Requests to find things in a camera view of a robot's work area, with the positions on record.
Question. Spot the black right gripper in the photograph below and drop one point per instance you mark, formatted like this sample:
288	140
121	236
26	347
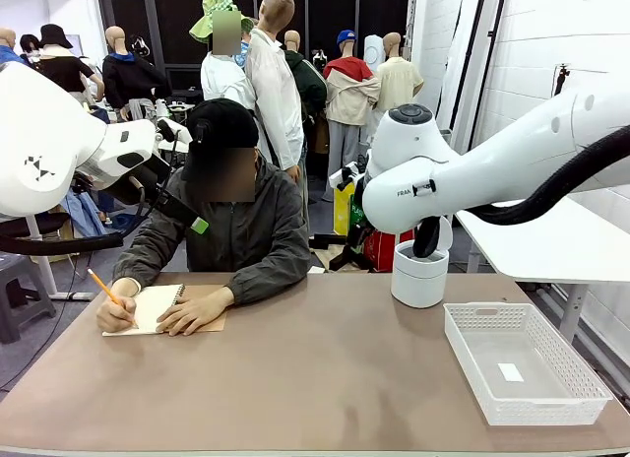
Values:
360	191

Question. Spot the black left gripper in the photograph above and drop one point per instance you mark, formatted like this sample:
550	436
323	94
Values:
140	181

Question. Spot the spiral notebook brown cover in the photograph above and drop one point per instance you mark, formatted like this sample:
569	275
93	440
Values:
147	304

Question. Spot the yellow pencil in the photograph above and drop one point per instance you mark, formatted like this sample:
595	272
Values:
103	284

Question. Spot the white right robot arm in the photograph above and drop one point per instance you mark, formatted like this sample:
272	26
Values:
492	171

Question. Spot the person's right forearm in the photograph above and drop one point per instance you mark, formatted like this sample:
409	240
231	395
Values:
138	260

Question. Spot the person's left forearm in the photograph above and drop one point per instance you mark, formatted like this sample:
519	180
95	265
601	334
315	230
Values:
270	282

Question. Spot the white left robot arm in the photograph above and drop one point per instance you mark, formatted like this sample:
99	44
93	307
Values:
39	132

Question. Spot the person's left hand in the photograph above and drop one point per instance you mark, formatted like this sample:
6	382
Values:
197	311

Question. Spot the person's right hand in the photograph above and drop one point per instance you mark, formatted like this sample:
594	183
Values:
115	314

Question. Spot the green recycling bin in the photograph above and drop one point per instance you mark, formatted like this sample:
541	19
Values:
357	221

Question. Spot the yellow recycling bin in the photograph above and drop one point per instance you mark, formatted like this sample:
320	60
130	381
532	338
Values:
342	215

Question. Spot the wooden black floor stand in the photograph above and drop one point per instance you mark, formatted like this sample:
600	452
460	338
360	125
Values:
344	257

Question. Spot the seated person gray jacket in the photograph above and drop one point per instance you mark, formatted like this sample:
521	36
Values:
256	230

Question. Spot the small white card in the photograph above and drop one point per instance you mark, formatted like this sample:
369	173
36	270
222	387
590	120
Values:
316	270

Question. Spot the mannequin blue cap red jacket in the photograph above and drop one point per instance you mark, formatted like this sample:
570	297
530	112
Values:
349	97

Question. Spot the black cap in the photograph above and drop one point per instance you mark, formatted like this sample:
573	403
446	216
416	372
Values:
221	122

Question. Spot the blue cloth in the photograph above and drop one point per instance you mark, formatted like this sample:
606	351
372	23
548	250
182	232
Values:
83	213

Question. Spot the white lidded trash bin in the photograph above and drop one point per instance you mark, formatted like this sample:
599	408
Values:
418	284

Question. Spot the mannequin cream shirt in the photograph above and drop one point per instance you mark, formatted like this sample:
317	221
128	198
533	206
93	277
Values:
398	83

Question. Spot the mannequin dark green jacket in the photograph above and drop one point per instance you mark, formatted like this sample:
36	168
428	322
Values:
310	83

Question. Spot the tall mannequin white coat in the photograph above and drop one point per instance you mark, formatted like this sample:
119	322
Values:
275	97

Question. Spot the white torso form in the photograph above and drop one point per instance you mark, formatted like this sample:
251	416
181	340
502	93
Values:
374	53

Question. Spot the black office chair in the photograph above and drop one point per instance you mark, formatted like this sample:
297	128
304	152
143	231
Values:
44	224

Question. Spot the mannequin green checked hat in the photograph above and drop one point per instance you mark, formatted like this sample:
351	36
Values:
221	75

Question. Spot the mannequin black hoodie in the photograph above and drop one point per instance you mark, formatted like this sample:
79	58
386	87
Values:
128	78

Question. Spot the white desk metal legs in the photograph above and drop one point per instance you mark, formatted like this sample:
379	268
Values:
42	260

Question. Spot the gray plastic stool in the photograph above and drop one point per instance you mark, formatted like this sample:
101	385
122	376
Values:
19	267

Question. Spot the mannequin black bucket hat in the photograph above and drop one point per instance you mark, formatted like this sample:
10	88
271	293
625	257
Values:
64	73

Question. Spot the large white side table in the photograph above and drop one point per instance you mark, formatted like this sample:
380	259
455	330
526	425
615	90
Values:
541	255

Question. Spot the black tripod pole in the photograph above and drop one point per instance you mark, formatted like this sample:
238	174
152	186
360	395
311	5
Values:
560	83

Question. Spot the background person black hair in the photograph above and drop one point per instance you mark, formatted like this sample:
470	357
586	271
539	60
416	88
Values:
29	45

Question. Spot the mannequin blue white top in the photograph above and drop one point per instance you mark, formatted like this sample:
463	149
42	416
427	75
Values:
10	55

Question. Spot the white rectangular label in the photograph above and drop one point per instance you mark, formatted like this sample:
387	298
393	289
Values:
511	372

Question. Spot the white perforated plastic basket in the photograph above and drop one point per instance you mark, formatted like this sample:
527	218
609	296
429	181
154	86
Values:
541	398

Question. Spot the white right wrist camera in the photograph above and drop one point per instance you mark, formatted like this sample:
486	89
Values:
339	176

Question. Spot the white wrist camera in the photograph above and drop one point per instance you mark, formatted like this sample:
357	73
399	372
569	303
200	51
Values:
339	176
179	132

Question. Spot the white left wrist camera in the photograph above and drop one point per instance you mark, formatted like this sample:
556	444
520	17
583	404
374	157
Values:
179	132

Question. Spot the black wall pipe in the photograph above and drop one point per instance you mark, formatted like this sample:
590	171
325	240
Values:
492	58
475	78

